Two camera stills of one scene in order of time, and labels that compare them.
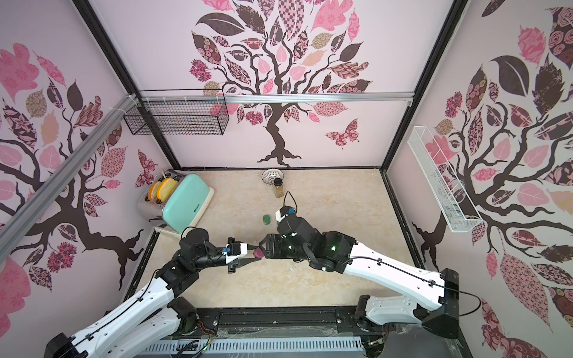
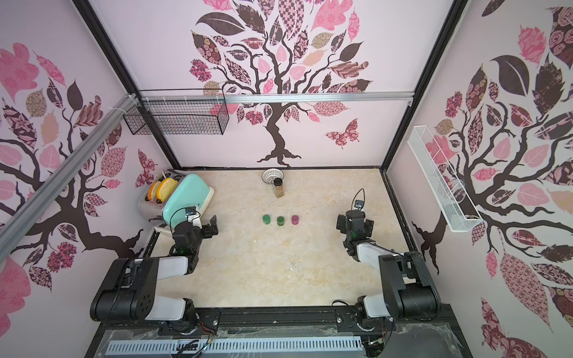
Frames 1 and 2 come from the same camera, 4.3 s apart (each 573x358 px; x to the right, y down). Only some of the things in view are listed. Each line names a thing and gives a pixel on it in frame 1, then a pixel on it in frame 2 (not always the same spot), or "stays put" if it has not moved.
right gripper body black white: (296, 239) -> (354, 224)
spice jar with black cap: (279, 190) stays put
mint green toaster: (187, 202) stays put
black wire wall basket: (182, 112) stays put
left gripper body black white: (229, 239) -> (204, 233)
